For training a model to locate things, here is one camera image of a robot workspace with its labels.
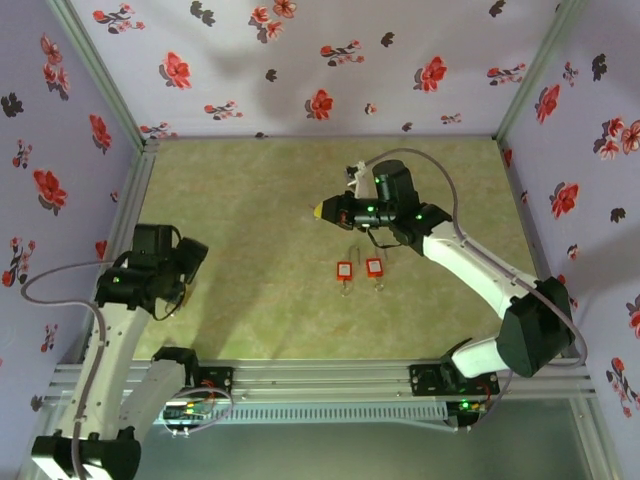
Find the aluminium lower frame bar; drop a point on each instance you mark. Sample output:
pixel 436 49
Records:
pixel 52 415
pixel 595 435

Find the long aluminium base rail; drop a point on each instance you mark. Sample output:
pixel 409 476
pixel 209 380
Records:
pixel 320 377

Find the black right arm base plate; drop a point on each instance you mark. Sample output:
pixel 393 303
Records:
pixel 422 380

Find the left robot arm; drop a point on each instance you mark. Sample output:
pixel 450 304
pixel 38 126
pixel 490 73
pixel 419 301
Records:
pixel 120 345

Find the aluminium corner post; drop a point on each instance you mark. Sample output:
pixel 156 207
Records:
pixel 538 65
pixel 99 65

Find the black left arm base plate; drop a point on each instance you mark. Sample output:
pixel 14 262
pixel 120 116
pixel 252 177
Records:
pixel 220 382

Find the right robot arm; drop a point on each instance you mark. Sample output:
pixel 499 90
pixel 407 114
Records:
pixel 470 265

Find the aluminium table side rail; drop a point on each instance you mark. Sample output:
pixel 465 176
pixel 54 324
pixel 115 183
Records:
pixel 513 172
pixel 135 185

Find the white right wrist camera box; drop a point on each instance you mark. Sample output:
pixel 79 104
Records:
pixel 364 187

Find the red padlock with white label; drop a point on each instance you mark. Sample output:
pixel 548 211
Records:
pixel 344 271
pixel 374 268

